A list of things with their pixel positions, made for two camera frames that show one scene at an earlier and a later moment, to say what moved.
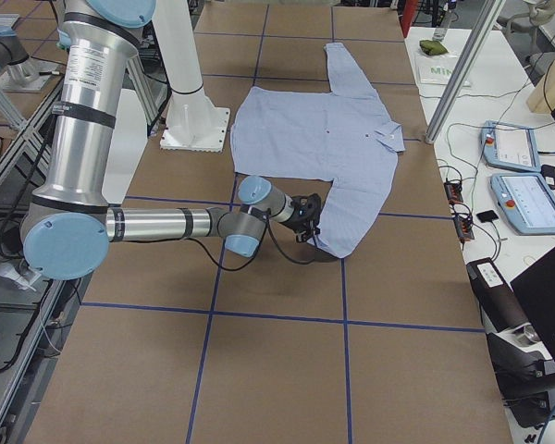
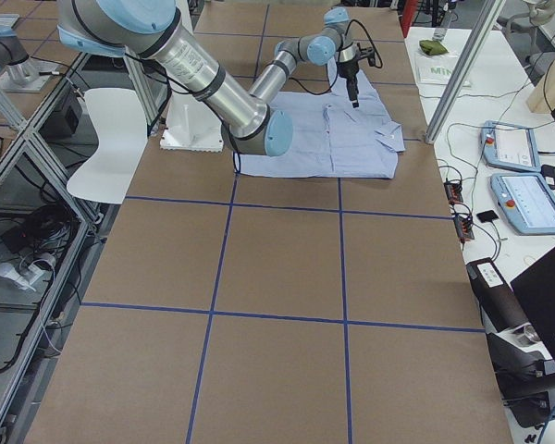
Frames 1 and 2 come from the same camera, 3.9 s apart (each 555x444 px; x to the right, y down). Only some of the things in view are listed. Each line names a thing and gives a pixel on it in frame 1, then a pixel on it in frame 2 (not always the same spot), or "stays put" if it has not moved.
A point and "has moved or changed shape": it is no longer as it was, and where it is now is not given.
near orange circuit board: x=463 y=228 stays put
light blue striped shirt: x=340 y=146 has moved or changed shape
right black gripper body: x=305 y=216 → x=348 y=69
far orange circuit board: x=453 y=191 stays put
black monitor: x=546 y=289 stays put
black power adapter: x=549 y=174 stays put
